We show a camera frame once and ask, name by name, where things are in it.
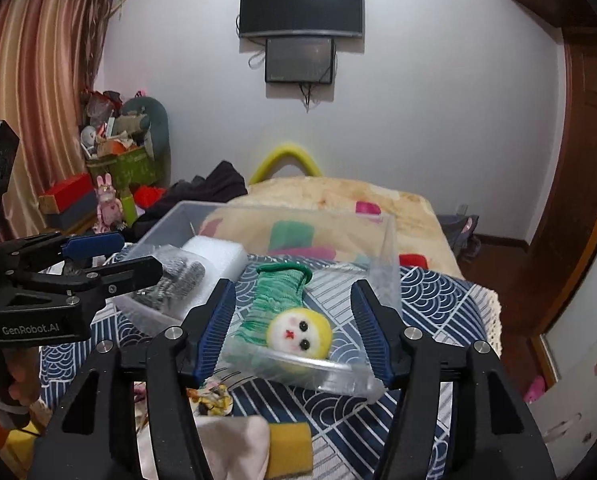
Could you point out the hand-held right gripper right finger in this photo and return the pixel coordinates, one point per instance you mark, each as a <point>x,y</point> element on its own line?
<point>371,327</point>

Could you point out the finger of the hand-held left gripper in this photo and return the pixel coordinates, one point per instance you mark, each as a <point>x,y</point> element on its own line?
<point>86,247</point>
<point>128,272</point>

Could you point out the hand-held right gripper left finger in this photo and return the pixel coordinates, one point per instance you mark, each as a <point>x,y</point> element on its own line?
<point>217,322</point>

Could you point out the green sock yellow face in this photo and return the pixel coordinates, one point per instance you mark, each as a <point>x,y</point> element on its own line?
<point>283,315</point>

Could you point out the clear plastic storage box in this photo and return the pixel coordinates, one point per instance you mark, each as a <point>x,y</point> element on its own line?
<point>298,260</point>

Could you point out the yellow sponge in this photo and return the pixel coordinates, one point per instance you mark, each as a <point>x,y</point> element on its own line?
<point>291,447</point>

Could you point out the person's left hand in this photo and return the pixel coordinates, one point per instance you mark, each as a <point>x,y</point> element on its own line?
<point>22,377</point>

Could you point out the grey striped socks in bag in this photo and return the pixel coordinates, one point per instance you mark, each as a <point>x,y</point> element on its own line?
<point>171,280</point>

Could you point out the pink rabbit doll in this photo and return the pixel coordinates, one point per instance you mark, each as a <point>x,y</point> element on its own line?
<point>109,205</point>

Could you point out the red and grey box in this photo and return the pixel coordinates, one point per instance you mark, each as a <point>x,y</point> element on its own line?
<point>68,200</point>

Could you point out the white foam block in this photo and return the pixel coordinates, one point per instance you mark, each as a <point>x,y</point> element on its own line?
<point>213,265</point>

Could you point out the blue wave-pattern blanket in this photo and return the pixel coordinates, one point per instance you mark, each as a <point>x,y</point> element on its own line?
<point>428,310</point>

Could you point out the patterned floral cloth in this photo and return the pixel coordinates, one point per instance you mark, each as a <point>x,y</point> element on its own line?
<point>211,400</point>

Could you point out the green box of clutter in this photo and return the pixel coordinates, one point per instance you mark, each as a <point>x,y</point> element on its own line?
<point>123,160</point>

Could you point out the dark clothing pile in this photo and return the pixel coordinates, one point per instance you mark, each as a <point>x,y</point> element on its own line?
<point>203,190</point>

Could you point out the beige printed blanket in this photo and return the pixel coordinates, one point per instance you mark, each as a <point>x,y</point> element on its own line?
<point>358,210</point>

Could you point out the white cloth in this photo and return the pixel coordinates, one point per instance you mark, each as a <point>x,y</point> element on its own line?
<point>223,447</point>

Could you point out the dark backpack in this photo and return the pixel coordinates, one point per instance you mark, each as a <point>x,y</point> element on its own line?
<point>458,235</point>

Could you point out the striped pink curtain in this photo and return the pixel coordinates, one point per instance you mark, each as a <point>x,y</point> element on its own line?
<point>38,85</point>

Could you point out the white cabinet with stickers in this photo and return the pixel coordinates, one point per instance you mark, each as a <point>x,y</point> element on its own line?
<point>585,395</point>

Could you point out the small black wall screen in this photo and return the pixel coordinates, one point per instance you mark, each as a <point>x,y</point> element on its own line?
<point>299,60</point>

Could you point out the wooden door frame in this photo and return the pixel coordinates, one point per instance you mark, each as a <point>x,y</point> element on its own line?
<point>573,125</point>

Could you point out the large black wall television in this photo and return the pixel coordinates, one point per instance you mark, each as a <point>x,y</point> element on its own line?
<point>301,6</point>

